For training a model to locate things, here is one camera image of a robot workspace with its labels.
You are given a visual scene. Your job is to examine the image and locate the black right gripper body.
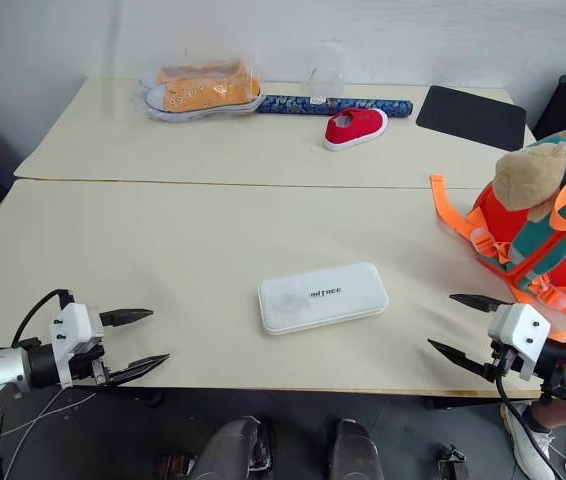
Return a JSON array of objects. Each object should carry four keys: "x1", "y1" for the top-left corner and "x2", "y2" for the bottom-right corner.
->
[{"x1": 482, "y1": 336, "x2": 525, "y2": 386}]

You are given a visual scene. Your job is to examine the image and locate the red child's shoe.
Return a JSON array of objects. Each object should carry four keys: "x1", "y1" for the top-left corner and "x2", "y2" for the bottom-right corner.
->
[{"x1": 323, "y1": 107, "x2": 390, "y2": 153}]

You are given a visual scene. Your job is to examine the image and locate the white rectangular case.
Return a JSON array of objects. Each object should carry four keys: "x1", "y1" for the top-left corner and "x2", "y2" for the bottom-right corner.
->
[{"x1": 256, "y1": 261, "x2": 390, "y2": 337}]

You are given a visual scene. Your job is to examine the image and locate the blue patterned paper roll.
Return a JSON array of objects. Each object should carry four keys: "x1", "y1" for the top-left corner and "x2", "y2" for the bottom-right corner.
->
[{"x1": 255, "y1": 94, "x2": 416, "y2": 121}]

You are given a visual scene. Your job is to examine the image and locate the orange canvas sneaker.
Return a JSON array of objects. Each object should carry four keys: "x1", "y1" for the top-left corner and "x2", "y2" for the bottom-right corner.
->
[{"x1": 143, "y1": 77, "x2": 264, "y2": 114}]

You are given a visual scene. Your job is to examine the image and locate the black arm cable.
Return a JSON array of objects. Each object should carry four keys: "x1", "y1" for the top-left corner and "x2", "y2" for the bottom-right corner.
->
[
  {"x1": 494, "y1": 372, "x2": 566, "y2": 480},
  {"x1": 11, "y1": 288, "x2": 75, "y2": 349}
]

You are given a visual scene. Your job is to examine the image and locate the beige plush toy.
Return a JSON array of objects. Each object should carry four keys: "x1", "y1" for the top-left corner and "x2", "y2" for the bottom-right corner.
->
[{"x1": 492, "y1": 141, "x2": 566, "y2": 222}]

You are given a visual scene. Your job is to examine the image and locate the thin white wire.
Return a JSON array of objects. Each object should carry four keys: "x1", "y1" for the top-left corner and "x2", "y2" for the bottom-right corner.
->
[{"x1": 0, "y1": 387, "x2": 100, "y2": 480}]

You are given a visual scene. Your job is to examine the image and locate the clear plastic cup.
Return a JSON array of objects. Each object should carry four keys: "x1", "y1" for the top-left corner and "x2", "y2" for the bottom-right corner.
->
[{"x1": 307, "y1": 38, "x2": 347, "y2": 99}]

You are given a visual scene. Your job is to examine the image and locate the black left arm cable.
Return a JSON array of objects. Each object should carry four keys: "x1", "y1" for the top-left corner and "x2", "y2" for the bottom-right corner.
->
[{"x1": 11, "y1": 288, "x2": 75, "y2": 349}]

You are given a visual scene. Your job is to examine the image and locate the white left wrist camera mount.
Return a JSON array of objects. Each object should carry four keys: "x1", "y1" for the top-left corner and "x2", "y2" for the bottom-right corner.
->
[{"x1": 48, "y1": 302, "x2": 105, "y2": 390}]

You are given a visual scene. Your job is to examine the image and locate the black mat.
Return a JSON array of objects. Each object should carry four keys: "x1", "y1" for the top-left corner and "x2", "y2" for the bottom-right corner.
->
[{"x1": 415, "y1": 85, "x2": 529, "y2": 152}]

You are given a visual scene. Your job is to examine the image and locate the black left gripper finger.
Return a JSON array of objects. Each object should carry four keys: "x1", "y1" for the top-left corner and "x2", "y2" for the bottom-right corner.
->
[
  {"x1": 99, "y1": 308, "x2": 155, "y2": 329},
  {"x1": 107, "y1": 353, "x2": 171, "y2": 387}
]

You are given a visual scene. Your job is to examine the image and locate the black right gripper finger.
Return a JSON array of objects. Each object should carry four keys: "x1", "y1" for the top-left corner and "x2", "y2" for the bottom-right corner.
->
[
  {"x1": 427, "y1": 338, "x2": 495, "y2": 384},
  {"x1": 449, "y1": 293, "x2": 513, "y2": 314}
]

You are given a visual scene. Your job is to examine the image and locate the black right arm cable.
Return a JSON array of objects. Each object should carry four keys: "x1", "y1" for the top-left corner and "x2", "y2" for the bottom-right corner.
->
[{"x1": 494, "y1": 372, "x2": 566, "y2": 480}]

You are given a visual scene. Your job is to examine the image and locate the dark rounded shape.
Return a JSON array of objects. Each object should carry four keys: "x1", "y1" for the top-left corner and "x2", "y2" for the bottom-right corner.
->
[
  {"x1": 188, "y1": 416, "x2": 275, "y2": 480},
  {"x1": 329, "y1": 417, "x2": 385, "y2": 480}
]

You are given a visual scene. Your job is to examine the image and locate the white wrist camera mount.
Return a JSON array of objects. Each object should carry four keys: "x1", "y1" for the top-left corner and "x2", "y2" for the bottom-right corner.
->
[
  {"x1": 48, "y1": 302, "x2": 105, "y2": 390},
  {"x1": 487, "y1": 302, "x2": 552, "y2": 381}
]

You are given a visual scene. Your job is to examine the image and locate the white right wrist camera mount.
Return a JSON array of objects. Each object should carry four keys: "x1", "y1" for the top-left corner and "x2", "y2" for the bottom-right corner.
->
[{"x1": 487, "y1": 302, "x2": 552, "y2": 381}]

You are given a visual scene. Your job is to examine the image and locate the person's bare leg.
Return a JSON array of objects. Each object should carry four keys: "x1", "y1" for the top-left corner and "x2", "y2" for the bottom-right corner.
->
[{"x1": 522, "y1": 398, "x2": 566, "y2": 432}]

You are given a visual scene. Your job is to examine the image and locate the orange sneakers in plastic box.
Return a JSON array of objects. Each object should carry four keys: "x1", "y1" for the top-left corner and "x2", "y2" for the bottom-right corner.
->
[{"x1": 135, "y1": 56, "x2": 267, "y2": 122}]

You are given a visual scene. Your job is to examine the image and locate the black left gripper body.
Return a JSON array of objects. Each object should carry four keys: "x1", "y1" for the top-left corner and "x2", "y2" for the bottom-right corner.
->
[{"x1": 67, "y1": 309, "x2": 114, "y2": 387}]

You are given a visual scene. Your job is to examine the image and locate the white sneaker of person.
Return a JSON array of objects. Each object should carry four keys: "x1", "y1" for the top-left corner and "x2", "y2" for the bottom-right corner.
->
[{"x1": 499, "y1": 402, "x2": 557, "y2": 480}]

